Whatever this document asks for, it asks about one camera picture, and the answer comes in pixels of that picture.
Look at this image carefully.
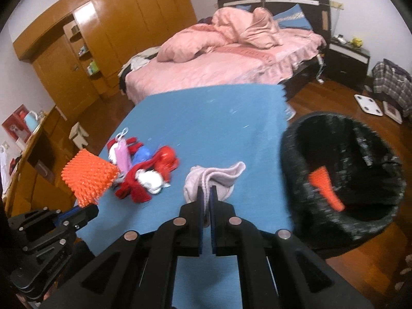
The blue pillow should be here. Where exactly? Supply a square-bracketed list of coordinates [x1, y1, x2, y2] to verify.
[273, 4, 313, 30]

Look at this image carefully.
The pink quilt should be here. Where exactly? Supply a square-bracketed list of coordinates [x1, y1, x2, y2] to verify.
[157, 7, 284, 63]

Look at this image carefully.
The dark wooden headboard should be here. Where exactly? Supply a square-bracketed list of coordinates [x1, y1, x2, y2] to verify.
[217, 0, 332, 39]

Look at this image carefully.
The light blue kettle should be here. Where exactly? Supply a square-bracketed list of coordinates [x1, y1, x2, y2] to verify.
[24, 111, 41, 134]

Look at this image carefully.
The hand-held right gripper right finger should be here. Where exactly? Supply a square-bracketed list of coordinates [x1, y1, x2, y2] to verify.
[210, 186, 374, 309]

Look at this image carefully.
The white picture frame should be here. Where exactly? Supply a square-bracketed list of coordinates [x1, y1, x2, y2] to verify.
[382, 101, 404, 125]

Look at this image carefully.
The red plastic bag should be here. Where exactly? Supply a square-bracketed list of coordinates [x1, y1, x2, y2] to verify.
[151, 145, 180, 181]

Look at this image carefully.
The pink slipper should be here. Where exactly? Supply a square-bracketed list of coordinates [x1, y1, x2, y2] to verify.
[393, 257, 412, 293]

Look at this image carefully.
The wooden wardrobe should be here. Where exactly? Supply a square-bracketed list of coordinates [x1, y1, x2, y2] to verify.
[12, 0, 198, 104]

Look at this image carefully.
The orange spiky massage mat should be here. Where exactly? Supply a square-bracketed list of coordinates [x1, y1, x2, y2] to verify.
[61, 149, 117, 207]

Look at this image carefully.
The dark nightstand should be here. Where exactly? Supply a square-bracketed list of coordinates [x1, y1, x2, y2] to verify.
[328, 36, 371, 92]

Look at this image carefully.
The pile of clothes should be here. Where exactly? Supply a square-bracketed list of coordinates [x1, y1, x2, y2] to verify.
[118, 46, 162, 91]

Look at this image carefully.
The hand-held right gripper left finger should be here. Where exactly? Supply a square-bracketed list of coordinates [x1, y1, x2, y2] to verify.
[42, 187, 210, 309]

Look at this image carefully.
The bed with pink sheet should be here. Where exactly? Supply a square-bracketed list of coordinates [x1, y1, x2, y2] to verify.
[124, 0, 333, 107]

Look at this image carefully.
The white crumpled paper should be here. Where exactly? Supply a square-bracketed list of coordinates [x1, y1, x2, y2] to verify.
[135, 169, 170, 195]

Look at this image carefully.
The black lined waste bin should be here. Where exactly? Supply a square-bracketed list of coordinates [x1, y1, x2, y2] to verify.
[281, 111, 406, 260]

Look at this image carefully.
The blue foam mat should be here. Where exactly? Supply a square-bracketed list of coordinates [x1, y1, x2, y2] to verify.
[75, 84, 293, 309]

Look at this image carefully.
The small wooden stool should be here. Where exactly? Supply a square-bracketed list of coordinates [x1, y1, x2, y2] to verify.
[70, 122, 91, 150]

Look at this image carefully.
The pale pink sock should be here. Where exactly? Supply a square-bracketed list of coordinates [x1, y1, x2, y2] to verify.
[183, 161, 246, 204]

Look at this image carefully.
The plaid bag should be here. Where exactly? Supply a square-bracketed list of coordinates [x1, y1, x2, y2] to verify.
[371, 59, 412, 118]

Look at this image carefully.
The white bathroom scale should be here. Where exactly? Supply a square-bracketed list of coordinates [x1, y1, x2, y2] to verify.
[354, 93, 384, 117]

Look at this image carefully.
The red box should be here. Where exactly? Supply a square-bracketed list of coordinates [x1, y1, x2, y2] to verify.
[1, 104, 28, 140]

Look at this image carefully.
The wooden side cabinet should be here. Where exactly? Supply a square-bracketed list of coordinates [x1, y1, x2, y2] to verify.
[3, 106, 78, 217]

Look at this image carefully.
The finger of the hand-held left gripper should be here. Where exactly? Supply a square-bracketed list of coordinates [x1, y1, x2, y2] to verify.
[59, 204, 100, 231]

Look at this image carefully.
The blue plastic bag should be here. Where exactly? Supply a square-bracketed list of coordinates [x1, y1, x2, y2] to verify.
[132, 146, 152, 165]

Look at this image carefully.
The orange strip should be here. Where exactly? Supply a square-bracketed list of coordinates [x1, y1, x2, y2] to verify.
[308, 165, 346, 212]

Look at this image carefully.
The pink packet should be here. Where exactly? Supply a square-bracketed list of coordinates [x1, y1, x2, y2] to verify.
[116, 141, 131, 172]

